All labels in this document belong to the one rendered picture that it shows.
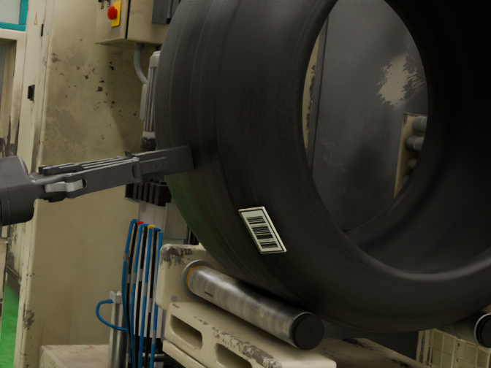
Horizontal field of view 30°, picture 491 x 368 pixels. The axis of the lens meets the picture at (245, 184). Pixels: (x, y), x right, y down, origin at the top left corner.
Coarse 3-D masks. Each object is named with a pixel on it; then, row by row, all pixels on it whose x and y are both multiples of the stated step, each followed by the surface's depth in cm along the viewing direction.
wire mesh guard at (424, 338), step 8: (424, 336) 164; (432, 336) 163; (448, 336) 159; (424, 344) 164; (432, 344) 163; (416, 352) 165; (424, 352) 164; (464, 352) 155; (488, 352) 150; (416, 360) 165; (424, 360) 164; (440, 360) 160; (464, 360) 155; (488, 360) 149
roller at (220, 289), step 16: (192, 272) 138; (208, 272) 135; (192, 288) 137; (208, 288) 131; (224, 288) 127; (240, 288) 124; (256, 288) 124; (224, 304) 126; (240, 304) 121; (256, 304) 118; (272, 304) 115; (288, 304) 114; (256, 320) 117; (272, 320) 113; (288, 320) 110; (304, 320) 109; (320, 320) 110; (288, 336) 109; (304, 336) 109; (320, 336) 110
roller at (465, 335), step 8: (480, 312) 123; (464, 320) 124; (472, 320) 122; (480, 320) 122; (488, 320) 121; (440, 328) 129; (448, 328) 127; (456, 328) 125; (464, 328) 123; (472, 328) 122; (480, 328) 121; (488, 328) 121; (456, 336) 126; (464, 336) 124; (472, 336) 122; (480, 336) 121; (488, 336) 121; (480, 344) 121; (488, 344) 121
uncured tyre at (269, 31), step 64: (192, 0) 116; (256, 0) 102; (320, 0) 102; (384, 0) 142; (448, 0) 141; (192, 64) 109; (256, 64) 101; (448, 64) 144; (192, 128) 108; (256, 128) 101; (448, 128) 146; (192, 192) 114; (256, 192) 103; (448, 192) 145; (256, 256) 108; (320, 256) 106; (384, 256) 142; (448, 256) 137; (384, 320) 113; (448, 320) 118
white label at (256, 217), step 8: (248, 208) 104; (256, 208) 102; (248, 216) 104; (256, 216) 103; (264, 216) 102; (248, 224) 105; (256, 224) 104; (264, 224) 103; (272, 224) 102; (256, 232) 105; (264, 232) 104; (272, 232) 103; (256, 240) 105; (264, 240) 105; (272, 240) 104; (280, 240) 103; (264, 248) 105; (272, 248) 105; (280, 248) 104
